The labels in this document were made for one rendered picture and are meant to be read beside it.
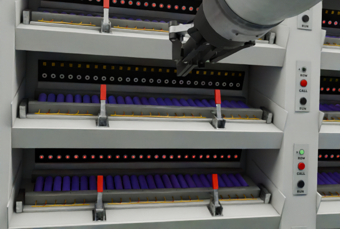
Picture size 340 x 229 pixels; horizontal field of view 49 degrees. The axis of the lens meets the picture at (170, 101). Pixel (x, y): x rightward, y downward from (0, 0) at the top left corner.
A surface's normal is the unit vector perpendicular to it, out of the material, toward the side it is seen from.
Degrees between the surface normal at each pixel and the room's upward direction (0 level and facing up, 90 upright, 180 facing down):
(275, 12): 168
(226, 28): 145
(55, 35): 110
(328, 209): 20
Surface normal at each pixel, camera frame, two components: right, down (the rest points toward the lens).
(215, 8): -0.86, 0.41
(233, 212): 0.11, -0.94
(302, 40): 0.25, 0.00
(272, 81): -0.97, -0.04
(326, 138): 0.22, 0.33
